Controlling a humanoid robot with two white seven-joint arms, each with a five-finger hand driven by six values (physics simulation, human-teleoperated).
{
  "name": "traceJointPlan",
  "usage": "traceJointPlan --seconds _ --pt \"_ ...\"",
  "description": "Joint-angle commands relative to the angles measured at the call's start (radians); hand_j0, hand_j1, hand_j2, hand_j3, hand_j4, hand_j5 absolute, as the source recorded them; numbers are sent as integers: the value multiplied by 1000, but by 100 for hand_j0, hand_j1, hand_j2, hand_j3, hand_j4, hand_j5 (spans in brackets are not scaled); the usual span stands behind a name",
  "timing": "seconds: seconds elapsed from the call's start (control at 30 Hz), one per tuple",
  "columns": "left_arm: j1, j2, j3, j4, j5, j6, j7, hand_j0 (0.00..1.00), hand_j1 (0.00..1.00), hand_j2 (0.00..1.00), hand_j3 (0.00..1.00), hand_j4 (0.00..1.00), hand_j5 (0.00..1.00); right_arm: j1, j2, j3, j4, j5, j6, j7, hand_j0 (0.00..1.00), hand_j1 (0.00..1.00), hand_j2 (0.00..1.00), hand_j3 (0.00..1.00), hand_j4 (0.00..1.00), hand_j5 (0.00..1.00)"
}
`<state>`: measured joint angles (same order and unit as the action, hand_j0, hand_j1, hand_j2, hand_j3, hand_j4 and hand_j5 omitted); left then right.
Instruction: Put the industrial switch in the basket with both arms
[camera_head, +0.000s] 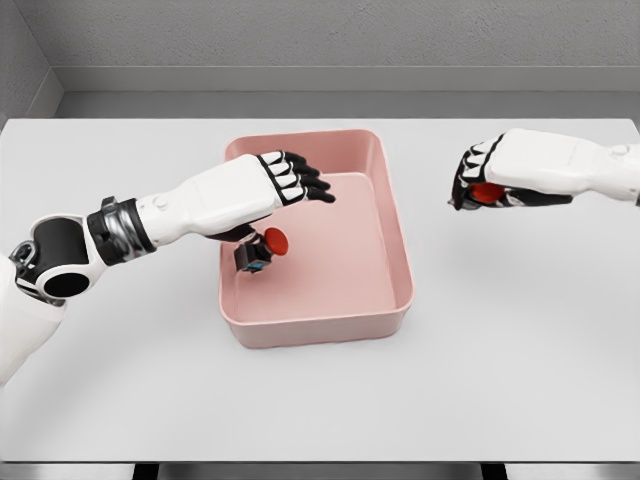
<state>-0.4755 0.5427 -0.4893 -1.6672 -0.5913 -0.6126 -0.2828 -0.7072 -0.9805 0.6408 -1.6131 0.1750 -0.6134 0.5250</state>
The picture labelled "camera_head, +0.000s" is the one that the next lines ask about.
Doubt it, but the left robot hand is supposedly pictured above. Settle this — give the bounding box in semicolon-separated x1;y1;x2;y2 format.
188;150;337;244

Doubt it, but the pink rectangular basket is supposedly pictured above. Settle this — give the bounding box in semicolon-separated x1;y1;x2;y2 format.
218;128;417;350

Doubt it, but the red button industrial switch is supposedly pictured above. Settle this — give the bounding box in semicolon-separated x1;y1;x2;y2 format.
469;182;506;205
233;227;291;275

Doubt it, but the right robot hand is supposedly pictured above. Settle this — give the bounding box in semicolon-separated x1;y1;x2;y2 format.
446;128;591;211

